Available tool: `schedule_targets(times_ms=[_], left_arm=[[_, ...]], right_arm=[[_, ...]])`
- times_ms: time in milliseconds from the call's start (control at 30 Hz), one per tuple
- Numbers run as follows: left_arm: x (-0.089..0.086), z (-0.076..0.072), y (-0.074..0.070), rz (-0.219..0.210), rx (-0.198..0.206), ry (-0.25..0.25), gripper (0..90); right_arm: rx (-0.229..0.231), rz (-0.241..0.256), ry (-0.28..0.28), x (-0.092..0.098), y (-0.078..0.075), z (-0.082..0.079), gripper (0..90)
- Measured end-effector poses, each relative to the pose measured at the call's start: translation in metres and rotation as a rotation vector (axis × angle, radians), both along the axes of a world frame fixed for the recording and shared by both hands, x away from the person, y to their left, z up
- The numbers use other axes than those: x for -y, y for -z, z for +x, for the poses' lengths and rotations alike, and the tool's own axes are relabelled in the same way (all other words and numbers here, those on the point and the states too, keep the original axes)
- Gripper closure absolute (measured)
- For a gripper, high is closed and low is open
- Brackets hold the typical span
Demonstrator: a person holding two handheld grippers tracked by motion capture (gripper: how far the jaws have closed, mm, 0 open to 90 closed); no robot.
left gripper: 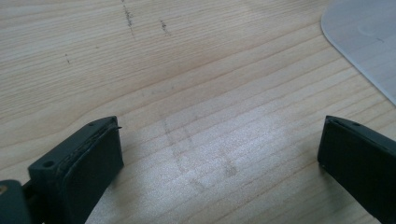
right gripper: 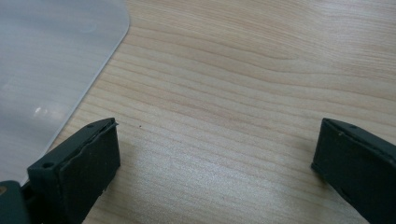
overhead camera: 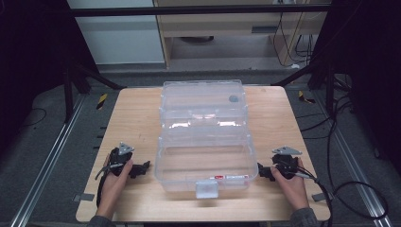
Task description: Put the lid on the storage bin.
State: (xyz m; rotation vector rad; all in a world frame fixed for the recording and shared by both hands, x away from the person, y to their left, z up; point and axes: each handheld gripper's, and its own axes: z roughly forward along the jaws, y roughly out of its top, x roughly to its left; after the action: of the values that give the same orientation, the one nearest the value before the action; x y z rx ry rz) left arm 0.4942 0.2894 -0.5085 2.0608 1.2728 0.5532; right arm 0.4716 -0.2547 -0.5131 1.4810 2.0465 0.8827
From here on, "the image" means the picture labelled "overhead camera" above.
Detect aluminium floor rail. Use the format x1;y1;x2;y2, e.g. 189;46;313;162
9;94;87;227
313;90;394;227

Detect person's left hand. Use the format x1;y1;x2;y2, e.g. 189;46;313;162
95;156;134;220

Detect person's right hand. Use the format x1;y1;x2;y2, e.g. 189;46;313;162
270;156;310;212

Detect yellow black striped tape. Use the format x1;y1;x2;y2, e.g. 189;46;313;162
297;90;317;105
96;93;109;111

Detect grey tape piece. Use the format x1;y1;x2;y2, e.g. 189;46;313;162
72;193;96;202
311;192;329;203

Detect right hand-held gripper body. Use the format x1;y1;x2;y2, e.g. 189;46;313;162
270;145;304;181

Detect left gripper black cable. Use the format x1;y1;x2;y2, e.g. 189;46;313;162
94;162;125;208

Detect white cabinet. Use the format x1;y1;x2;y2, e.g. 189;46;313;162
66;0;166;66

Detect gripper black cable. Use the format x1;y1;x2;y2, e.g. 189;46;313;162
94;162;125;208
295;169;335;227

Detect black horizontal frame bar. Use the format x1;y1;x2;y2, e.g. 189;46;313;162
67;3;333;18

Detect clear plastic storage box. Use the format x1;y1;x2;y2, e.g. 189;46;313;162
153;79;260;200

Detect black looped floor cable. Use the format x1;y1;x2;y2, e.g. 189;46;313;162
326;94;390;221

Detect black metal stand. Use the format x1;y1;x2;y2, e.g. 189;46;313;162
61;60;128;125
270;58;337;118

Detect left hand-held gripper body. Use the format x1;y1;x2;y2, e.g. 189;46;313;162
108;142;135;177

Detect black hanging desk cables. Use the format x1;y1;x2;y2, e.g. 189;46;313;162
271;11;317;68

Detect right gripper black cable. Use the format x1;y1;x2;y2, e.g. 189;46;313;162
295;169;335;227

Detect thin black floor cable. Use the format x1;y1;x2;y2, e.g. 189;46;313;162
18;107;48;129

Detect light wooden desk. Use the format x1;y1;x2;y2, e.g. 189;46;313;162
152;0;329;69

